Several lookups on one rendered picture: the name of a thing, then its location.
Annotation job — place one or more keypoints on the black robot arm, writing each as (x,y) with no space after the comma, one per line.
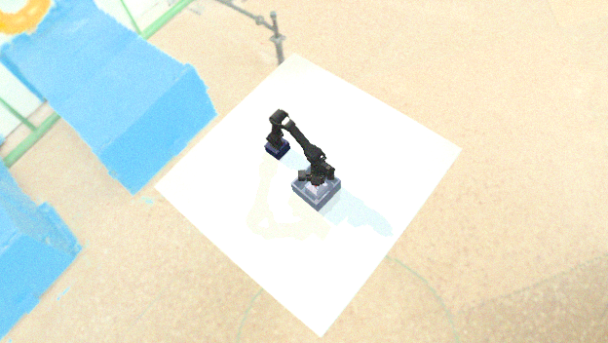
(312,152)

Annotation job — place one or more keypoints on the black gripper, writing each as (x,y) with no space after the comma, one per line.
(302,175)

